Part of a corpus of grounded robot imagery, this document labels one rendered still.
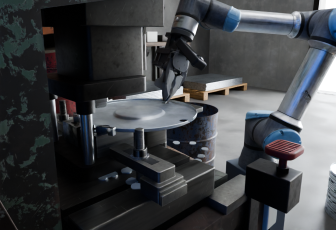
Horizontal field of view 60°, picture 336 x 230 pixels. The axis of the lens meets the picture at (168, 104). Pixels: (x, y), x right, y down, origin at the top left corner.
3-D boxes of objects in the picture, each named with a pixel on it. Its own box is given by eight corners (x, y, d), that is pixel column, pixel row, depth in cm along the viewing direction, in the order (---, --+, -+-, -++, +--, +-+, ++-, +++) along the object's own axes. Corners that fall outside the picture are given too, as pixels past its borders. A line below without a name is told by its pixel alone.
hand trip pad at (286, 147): (275, 170, 64) (278, 137, 62) (303, 179, 60) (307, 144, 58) (259, 181, 59) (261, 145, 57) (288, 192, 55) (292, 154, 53)
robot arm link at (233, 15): (233, 11, 98) (204, -1, 96) (246, 9, 88) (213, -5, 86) (225, 34, 100) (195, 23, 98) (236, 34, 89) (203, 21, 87)
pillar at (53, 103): (56, 138, 69) (50, 79, 66) (60, 140, 67) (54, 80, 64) (47, 140, 67) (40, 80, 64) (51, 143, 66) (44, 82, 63)
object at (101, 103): (98, 102, 67) (97, 86, 66) (109, 105, 64) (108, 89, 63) (85, 104, 65) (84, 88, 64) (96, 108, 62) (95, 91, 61)
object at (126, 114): (52, 119, 68) (52, 116, 68) (128, 97, 93) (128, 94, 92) (156, 142, 54) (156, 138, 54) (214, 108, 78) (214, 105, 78)
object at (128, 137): (98, 130, 75) (96, 113, 73) (133, 146, 64) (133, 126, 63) (64, 139, 68) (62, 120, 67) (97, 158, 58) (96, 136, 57)
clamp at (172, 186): (129, 163, 63) (128, 117, 60) (187, 193, 51) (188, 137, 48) (105, 172, 59) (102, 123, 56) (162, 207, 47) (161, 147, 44)
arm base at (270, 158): (258, 154, 130) (259, 133, 127) (284, 168, 117) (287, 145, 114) (230, 161, 123) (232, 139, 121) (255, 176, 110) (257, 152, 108)
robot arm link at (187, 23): (202, 26, 89) (187, 13, 83) (198, 40, 89) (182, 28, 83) (184, 26, 94) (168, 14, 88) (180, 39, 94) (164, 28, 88)
